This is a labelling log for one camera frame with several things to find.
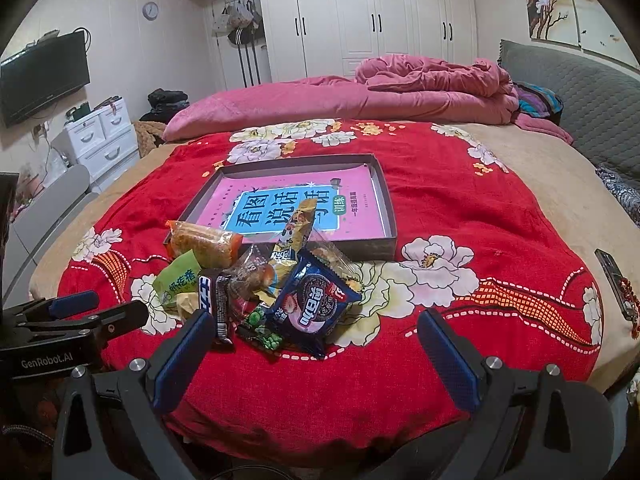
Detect black clothes pile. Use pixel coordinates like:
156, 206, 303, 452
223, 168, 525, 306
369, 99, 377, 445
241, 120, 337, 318
139, 88, 190, 125

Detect round wall clock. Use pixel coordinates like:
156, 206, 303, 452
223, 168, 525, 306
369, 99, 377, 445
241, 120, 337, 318
142, 1, 160, 22

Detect black wall television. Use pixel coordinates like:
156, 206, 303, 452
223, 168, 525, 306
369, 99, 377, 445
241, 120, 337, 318
1, 30, 90, 127

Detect white drawer cabinet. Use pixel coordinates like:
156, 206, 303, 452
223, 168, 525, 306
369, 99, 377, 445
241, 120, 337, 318
52, 98, 140, 193

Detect dark shallow box tray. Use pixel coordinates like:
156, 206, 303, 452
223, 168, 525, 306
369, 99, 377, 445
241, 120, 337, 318
178, 154, 397, 261

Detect orange cracker packet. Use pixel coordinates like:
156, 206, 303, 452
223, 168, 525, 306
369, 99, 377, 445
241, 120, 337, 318
165, 220, 243, 269

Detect clear red candy packet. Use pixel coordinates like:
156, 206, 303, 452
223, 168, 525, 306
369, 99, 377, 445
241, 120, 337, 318
227, 245, 274, 318

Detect pink and blue book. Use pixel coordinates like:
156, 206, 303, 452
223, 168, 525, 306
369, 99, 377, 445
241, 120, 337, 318
189, 164, 388, 242

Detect grey padded headboard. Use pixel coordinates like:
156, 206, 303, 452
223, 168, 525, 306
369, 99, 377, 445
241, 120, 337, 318
498, 39, 639, 186

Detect hanging bags on door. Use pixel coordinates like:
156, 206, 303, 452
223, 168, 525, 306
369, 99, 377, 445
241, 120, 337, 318
212, 0, 265, 47

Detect tan bed sheet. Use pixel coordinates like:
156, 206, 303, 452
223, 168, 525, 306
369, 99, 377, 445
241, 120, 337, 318
28, 124, 639, 391

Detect colourful folded clothes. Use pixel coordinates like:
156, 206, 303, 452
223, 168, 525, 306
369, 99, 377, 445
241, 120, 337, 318
514, 82, 564, 125

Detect blue oreo cookie packet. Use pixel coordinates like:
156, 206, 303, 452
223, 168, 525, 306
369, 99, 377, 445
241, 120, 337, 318
265, 249, 361, 360

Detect black green pea packet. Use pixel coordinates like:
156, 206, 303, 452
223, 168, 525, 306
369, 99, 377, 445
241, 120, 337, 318
236, 302, 283, 352

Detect green milk snack packet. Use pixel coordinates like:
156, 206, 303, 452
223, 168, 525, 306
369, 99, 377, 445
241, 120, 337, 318
152, 250, 202, 307

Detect clear meat floss packet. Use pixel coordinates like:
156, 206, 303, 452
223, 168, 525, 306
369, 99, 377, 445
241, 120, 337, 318
310, 242, 362, 292

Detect floral wall painting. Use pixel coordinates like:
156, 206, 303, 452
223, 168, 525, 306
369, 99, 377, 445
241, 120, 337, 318
526, 0, 580, 47

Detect pink quilt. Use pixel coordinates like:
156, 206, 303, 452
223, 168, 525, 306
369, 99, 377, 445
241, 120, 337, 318
163, 54, 574, 144

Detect white wardrobe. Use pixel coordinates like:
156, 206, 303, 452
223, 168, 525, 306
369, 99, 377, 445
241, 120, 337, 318
203, 0, 477, 81

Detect yellow cartoon snack packet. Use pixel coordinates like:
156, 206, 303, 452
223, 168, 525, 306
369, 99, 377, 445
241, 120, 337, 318
269, 198, 317, 288

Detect black remote with red cord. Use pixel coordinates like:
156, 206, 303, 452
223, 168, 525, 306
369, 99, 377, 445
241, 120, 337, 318
594, 248, 639, 339

